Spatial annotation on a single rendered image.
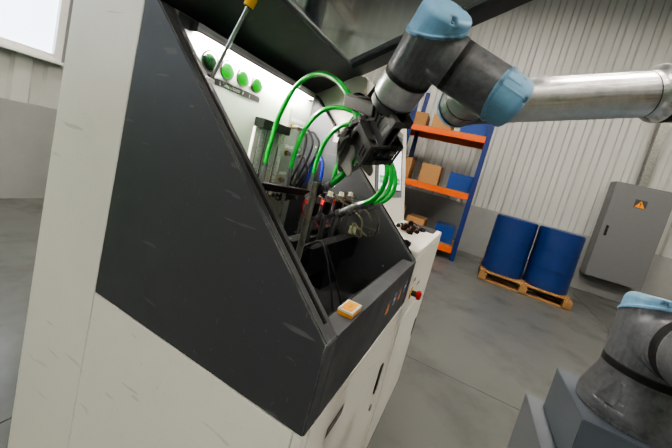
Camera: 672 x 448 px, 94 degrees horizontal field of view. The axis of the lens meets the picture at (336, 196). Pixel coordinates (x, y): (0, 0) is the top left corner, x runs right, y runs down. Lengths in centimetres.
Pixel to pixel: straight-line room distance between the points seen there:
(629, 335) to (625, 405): 12
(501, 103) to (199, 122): 50
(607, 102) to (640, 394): 49
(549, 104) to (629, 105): 12
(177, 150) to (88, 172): 30
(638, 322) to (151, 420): 93
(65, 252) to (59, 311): 15
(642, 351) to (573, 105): 43
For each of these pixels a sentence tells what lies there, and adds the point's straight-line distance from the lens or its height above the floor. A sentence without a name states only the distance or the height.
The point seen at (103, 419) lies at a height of 53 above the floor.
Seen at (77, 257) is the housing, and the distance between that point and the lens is 99.
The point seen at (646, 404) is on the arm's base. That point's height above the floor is 96.
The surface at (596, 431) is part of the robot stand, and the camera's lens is 79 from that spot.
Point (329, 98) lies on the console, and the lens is 131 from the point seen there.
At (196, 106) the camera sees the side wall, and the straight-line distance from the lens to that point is 67.
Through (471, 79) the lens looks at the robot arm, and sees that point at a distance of 48.
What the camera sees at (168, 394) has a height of 70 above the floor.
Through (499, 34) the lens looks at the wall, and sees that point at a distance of 791.
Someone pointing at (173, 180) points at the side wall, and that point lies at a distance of 69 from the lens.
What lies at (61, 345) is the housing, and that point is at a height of 61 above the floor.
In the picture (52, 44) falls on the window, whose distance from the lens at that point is 467.
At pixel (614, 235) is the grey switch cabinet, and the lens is 727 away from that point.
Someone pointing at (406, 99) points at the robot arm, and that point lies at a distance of 52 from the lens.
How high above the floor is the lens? 122
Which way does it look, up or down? 6 degrees down
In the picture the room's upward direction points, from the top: 14 degrees clockwise
